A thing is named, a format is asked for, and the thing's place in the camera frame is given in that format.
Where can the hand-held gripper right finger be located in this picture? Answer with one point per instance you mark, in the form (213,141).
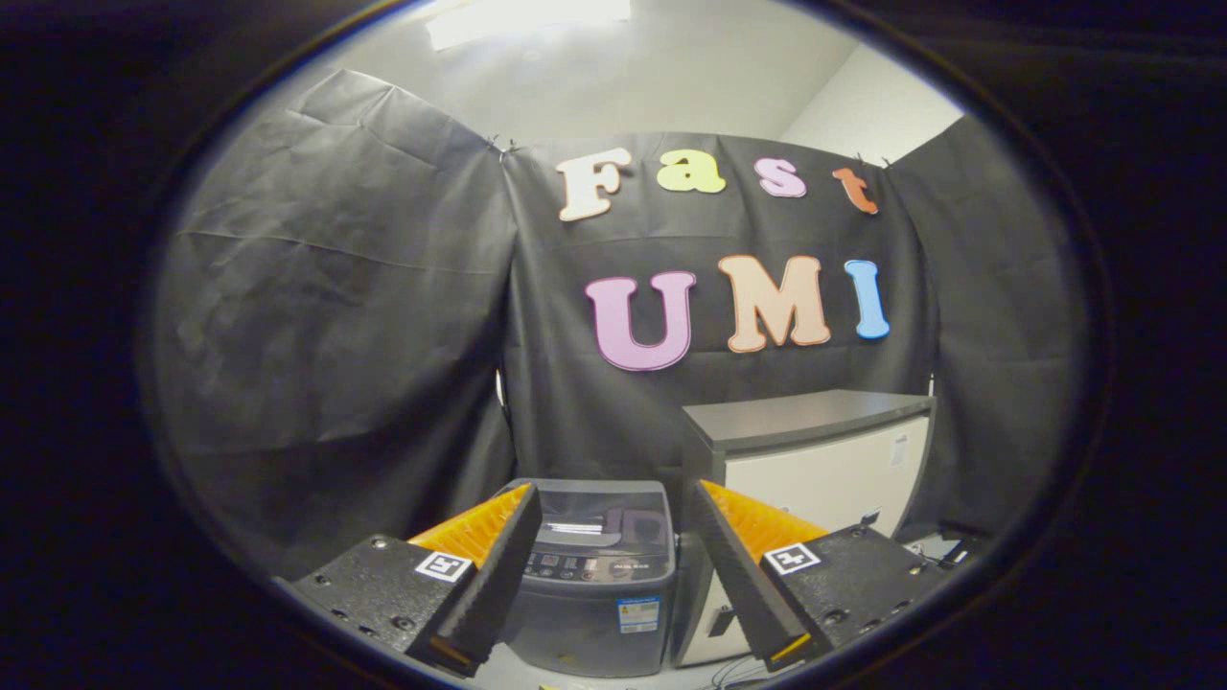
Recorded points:
(738,585)

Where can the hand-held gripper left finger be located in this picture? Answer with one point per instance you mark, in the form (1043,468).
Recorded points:
(494,585)

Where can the dark equipment on floor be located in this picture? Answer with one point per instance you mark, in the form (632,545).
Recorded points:
(949,548)

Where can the grey washing machine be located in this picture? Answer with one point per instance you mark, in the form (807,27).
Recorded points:
(585,623)

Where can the white cabinet with dark top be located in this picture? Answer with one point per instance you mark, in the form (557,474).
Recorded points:
(815,470)

